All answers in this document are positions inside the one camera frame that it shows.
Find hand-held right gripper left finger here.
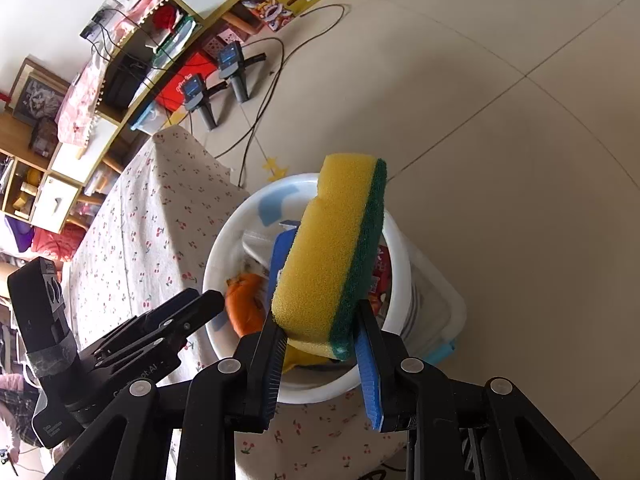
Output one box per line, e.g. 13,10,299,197
45,317,290,480

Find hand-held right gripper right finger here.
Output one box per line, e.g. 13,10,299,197
354,301,601,480

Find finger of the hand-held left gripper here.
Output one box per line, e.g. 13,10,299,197
94,289,227,364
102,287,202,352

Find orange toy carrots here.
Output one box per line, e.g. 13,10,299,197
224,272,268,338

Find white plastic bin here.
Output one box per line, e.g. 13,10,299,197
202,172,466,403

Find blue cardboard box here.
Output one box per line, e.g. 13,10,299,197
265,220,301,321

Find red drink can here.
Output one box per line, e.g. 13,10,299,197
370,245,393,311

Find yellow green sponge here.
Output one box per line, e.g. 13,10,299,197
270,154,389,362

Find cherry print tablecloth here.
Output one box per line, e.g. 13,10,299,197
62,125,406,480

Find red cushion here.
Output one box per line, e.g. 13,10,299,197
30,222,86,266

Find yellow star sticker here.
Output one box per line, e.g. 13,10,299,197
262,156,291,181

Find clear blue-lidded storage box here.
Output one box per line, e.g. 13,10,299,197
127,102,168,136

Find black device with blue screen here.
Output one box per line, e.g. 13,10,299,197
180,74,219,132
217,42,268,106

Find pink floral cloth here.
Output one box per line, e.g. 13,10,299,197
55,0,183,146

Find framed picture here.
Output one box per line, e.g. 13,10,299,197
7,57,71,126

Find black electronic box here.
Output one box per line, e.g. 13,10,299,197
102,52,151,108

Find red flat box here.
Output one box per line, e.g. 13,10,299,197
157,50,221,113

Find green white bag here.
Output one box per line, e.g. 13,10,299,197
152,15,196,68

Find pink patterned small box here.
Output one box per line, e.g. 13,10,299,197
202,27,246,61

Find black floor cable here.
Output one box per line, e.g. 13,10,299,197
215,4,351,186

